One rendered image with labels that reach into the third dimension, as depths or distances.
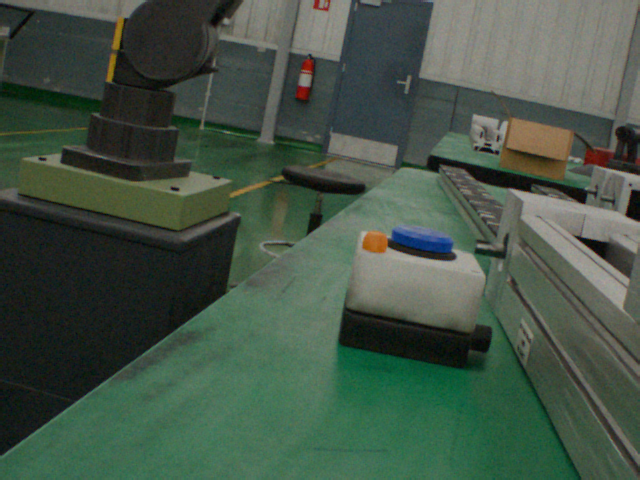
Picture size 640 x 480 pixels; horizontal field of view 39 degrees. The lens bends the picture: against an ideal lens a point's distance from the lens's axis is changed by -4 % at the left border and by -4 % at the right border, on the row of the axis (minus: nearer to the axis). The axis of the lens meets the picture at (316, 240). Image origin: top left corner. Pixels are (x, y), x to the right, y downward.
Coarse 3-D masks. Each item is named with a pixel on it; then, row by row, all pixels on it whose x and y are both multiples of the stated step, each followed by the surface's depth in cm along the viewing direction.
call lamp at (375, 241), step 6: (366, 234) 57; (372, 234) 57; (378, 234) 57; (384, 234) 57; (366, 240) 57; (372, 240) 56; (378, 240) 56; (384, 240) 57; (366, 246) 57; (372, 246) 56; (378, 246) 56; (384, 246) 57; (378, 252) 57; (384, 252) 57
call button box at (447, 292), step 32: (384, 256) 56; (416, 256) 58; (448, 256) 58; (352, 288) 57; (384, 288) 57; (416, 288) 56; (448, 288) 56; (480, 288) 56; (352, 320) 57; (384, 320) 57; (416, 320) 57; (448, 320) 57; (384, 352) 57; (416, 352) 57; (448, 352) 57
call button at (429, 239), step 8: (392, 232) 60; (400, 232) 59; (408, 232) 58; (416, 232) 58; (424, 232) 59; (432, 232) 60; (440, 232) 61; (400, 240) 59; (408, 240) 58; (416, 240) 58; (424, 240) 58; (432, 240) 58; (440, 240) 58; (448, 240) 59; (424, 248) 58; (432, 248) 58; (440, 248) 58; (448, 248) 59
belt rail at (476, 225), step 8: (440, 168) 184; (440, 176) 182; (440, 184) 177; (448, 184) 169; (448, 192) 159; (456, 192) 147; (456, 200) 145; (464, 200) 135; (456, 208) 143; (464, 208) 137; (464, 216) 131; (472, 216) 127; (472, 224) 121; (480, 224) 113; (472, 232) 119; (480, 232) 113; (488, 232) 106; (488, 240) 109; (496, 240) 99; (488, 256) 103
